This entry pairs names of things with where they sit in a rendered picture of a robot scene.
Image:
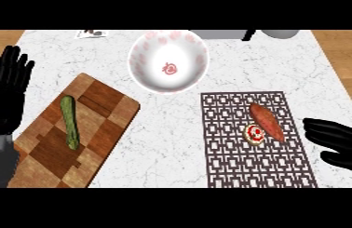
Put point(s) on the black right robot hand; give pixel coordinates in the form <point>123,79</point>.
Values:
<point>330,136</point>

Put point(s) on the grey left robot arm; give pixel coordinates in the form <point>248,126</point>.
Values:
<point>8,160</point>

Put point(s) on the red and white cupcake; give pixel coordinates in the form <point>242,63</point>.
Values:
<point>255,134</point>

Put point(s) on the checkered wooden cutting board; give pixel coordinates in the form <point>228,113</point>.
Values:
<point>73,134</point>

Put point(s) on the green cucumber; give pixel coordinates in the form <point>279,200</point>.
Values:
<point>70,121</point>

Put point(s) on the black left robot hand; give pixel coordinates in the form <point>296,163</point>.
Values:
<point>11,83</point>

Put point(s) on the brown patterned placemat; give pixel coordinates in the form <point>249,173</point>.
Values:
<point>255,138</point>

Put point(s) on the grey rounded pot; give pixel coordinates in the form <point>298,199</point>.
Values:
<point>280,33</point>

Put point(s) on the orange sweet potato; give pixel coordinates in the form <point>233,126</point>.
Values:
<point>267,121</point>

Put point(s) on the white bowl with pink print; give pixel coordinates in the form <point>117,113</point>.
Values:
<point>168,61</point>

